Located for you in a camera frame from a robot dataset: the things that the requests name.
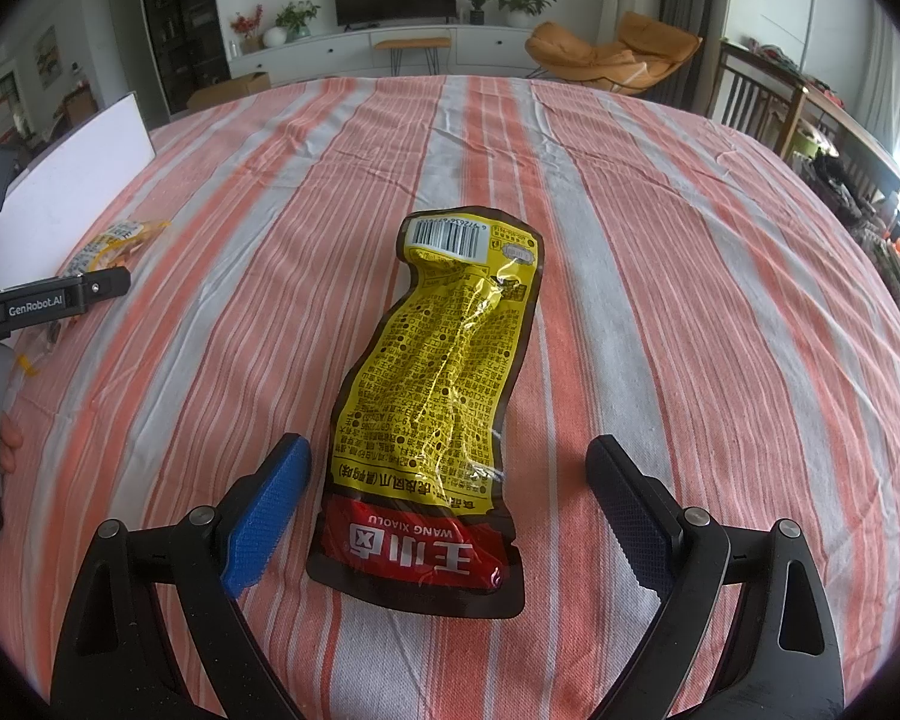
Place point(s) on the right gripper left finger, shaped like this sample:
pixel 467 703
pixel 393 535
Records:
pixel 114 657

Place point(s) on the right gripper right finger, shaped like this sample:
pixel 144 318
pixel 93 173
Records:
pixel 780 659

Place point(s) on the small yellow white packet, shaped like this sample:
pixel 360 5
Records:
pixel 116 245

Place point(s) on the yellow red snack pouch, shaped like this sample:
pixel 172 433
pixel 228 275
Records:
pixel 413 516

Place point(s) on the white cardboard storage box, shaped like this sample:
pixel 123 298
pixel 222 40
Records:
pixel 50 209

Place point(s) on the cardboard box on floor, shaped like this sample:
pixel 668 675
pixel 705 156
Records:
pixel 231 90

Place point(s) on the red striped tablecloth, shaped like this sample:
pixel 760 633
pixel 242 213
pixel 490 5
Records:
pixel 698 303

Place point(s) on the small wooden side table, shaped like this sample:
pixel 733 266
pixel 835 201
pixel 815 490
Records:
pixel 430 47

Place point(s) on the white tv cabinet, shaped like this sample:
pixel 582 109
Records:
pixel 476 50

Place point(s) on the dark wooden dining chair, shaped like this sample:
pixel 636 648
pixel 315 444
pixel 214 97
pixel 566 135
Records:
pixel 758 97

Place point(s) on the potted green plant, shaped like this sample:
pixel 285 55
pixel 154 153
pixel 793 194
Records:
pixel 523 13

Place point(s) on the orange lounge chair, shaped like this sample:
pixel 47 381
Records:
pixel 644 53

